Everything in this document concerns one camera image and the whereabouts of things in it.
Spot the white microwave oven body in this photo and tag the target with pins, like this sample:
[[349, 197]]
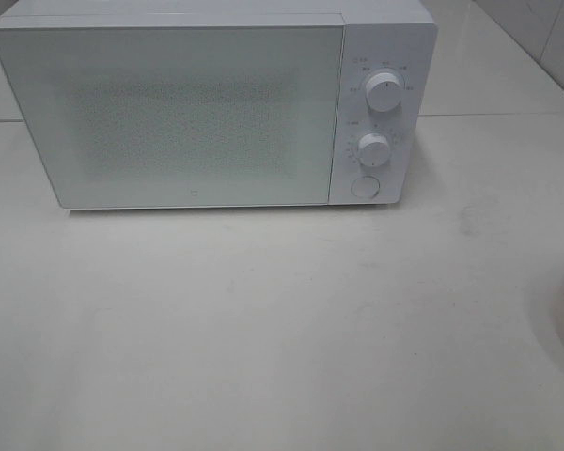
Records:
[[377, 35]]

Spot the round white door button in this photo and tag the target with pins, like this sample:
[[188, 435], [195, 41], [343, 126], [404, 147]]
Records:
[[366, 187]]

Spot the lower white timer knob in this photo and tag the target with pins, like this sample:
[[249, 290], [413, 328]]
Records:
[[373, 150]]

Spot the white microwave door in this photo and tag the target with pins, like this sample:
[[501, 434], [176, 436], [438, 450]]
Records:
[[141, 118]]

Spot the upper white power knob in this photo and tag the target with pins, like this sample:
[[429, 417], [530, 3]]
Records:
[[383, 90]]

